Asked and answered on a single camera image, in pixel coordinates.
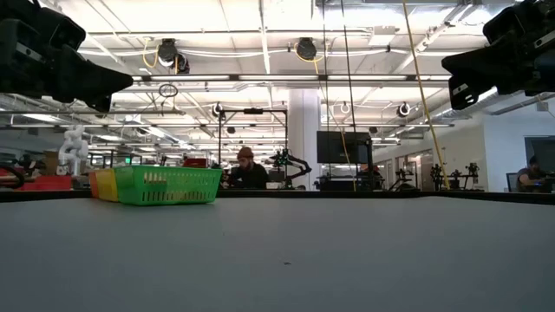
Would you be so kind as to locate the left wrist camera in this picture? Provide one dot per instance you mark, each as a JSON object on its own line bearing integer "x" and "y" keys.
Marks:
{"x": 65, "y": 30}

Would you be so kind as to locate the silver ventilation duct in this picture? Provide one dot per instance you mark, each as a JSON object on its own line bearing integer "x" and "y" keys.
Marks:
{"x": 503, "y": 102}

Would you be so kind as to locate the cardboard box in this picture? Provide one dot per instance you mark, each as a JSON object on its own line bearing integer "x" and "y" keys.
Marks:
{"x": 51, "y": 161}

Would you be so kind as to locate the black monitor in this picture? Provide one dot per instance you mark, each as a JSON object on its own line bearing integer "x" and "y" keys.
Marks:
{"x": 338, "y": 147}

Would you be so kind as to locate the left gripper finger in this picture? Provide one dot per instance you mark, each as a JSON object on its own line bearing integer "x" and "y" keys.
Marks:
{"x": 91, "y": 69}
{"x": 91, "y": 89}

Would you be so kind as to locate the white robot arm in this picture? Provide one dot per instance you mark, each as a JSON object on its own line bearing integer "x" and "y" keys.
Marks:
{"x": 73, "y": 149}

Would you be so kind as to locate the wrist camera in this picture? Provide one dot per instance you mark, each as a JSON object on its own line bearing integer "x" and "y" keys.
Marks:
{"x": 65, "y": 30}
{"x": 507, "y": 21}

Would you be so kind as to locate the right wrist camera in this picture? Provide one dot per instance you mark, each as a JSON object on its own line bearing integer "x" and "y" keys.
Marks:
{"x": 507, "y": 21}

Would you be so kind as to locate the small red box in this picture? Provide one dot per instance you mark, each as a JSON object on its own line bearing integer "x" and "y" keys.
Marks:
{"x": 195, "y": 162}

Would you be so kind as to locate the red bin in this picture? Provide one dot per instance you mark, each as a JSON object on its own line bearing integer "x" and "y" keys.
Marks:
{"x": 43, "y": 183}

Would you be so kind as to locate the orange plastic basket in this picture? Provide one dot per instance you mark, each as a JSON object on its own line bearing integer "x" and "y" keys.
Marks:
{"x": 93, "y": 184}

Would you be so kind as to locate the white building column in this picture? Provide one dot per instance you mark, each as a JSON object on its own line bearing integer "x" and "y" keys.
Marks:
{"x": 303, "y": 117}

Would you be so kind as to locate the person with beanie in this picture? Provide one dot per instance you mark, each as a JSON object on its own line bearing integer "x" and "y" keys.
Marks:
{"x": 251, "y": 175}

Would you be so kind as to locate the black metal frame rig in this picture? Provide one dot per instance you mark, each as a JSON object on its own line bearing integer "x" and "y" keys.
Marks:
{"x": 253, "y": 111}

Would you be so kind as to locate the person at desk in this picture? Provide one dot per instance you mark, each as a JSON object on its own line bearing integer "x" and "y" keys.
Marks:
{"x": 526, "y": 175}

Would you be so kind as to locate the green plastic basket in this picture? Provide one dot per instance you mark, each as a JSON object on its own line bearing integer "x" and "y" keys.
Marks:
{"x": 130, "y": 186}

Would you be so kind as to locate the black table frame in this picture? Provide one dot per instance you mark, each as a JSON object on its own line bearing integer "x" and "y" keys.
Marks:
{"x": 347, "y": 193}

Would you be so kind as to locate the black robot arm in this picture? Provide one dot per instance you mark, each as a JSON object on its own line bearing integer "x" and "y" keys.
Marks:
{"x": 435, "y": 173}
{"x": 299, "y": 164}

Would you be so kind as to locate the yellow plastic basket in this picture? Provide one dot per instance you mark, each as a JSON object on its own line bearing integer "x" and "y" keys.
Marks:
{"x": 106, "y": 184}

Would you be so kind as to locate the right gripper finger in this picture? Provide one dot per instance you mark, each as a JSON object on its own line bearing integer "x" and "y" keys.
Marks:
{"x": 477, "y": 78}
{"x": 474, "y": 58}

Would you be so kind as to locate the long ceiling light bar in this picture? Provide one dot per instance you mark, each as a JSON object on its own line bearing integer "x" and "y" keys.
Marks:
{"x": 277, "y": 77}

